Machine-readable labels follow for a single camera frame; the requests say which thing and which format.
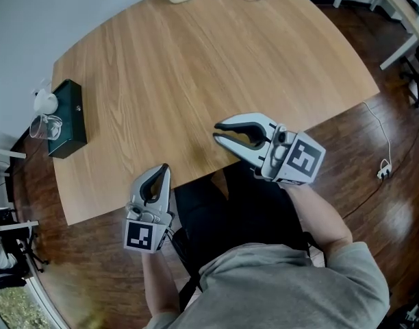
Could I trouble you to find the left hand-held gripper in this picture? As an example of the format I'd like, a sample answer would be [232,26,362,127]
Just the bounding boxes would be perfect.
[122,162,177,254]

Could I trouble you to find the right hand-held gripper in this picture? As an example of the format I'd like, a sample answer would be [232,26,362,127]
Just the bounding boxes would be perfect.
[212,112,327,186]

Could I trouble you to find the clear glass cup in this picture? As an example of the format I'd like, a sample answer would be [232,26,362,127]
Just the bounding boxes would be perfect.
[29,113,64,141]

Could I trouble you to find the person's right forearm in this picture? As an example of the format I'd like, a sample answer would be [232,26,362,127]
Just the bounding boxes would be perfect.
[283,182,354,255]

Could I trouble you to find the person's left forearm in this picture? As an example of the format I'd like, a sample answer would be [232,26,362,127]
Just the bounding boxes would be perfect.
[141,249,181,321]

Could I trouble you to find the person's black trousers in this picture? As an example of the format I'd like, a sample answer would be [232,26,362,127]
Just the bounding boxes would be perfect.
[174,164,311,278]

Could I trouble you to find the dark green box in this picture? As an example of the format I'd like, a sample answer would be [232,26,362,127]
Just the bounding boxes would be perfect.
[47,78,89,160]

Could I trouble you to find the white power strip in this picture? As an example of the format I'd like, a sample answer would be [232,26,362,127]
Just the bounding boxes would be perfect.
[377,159,393,180]

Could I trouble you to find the white shelf rack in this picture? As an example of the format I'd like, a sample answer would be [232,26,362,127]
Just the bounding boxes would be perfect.
[0,147,40,239]

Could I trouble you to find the person's grey shirt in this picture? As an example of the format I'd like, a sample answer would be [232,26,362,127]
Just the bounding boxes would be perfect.
[143,241,391,329]

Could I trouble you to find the white-legged wooden desk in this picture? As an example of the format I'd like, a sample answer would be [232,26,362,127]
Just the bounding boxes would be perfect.
[332,0,419,71]

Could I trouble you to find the white power cable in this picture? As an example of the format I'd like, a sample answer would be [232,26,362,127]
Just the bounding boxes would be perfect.
[362,100,392,164]

